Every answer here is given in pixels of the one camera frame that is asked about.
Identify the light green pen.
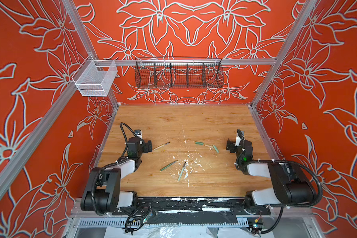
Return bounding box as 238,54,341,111
178,161,187,181

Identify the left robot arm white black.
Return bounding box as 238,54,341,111
80,136,153,216

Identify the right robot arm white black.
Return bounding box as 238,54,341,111
226,138,319,214

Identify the beige pen near left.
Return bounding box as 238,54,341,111
153,142,170,151

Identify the dark green pen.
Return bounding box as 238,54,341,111
160,160,178,171

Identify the clear plastic bin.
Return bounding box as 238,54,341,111
72,55,118,97

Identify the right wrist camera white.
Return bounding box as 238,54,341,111
235,133,245,147

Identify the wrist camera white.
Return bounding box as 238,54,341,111
134,130,142,138
235,133,245,147

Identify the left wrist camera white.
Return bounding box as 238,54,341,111
134,130,142,138

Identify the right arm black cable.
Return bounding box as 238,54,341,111
236,128,323,208

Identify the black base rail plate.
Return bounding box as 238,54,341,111
124,197,271,216

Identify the black wire mesh basket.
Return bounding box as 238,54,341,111
134,57,224,89

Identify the aluminium frame rail left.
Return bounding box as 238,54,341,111
0,82,77,201

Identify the aluminium frame rail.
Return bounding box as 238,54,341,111
251,0,316,108
0,82,77,201
94,58,276,67

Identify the aluminium frame rail back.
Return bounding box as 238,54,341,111
94,58,276,67

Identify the aluminium frame rail right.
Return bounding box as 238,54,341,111
251,0,316,108

